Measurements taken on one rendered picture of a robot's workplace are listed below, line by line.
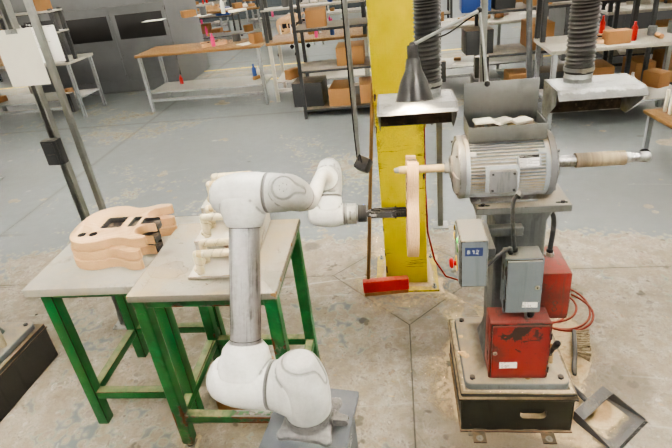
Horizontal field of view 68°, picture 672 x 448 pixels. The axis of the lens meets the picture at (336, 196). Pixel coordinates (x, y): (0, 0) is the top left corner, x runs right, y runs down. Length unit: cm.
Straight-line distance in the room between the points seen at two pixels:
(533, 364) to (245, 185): 148
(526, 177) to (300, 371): 108
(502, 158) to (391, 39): 109
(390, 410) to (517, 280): 100
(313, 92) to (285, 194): 548
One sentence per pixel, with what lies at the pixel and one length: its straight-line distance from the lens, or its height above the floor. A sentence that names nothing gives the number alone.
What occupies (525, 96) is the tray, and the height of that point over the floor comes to 150.
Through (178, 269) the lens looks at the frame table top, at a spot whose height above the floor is 93.
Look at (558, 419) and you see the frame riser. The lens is 267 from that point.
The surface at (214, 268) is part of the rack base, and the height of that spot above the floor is 94.
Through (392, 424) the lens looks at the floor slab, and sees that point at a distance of 267.
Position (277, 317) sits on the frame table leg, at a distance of 206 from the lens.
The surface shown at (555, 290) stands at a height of 70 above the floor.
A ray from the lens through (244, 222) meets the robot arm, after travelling 160.
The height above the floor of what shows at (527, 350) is 48.
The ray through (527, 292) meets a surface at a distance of 218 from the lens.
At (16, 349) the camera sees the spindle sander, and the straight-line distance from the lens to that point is 346.
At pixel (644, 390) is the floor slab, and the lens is 302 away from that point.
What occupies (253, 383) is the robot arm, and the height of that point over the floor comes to 91.
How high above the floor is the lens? 209
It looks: 27 degrees down
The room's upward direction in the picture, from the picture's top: 7 degrees counter-clockwise
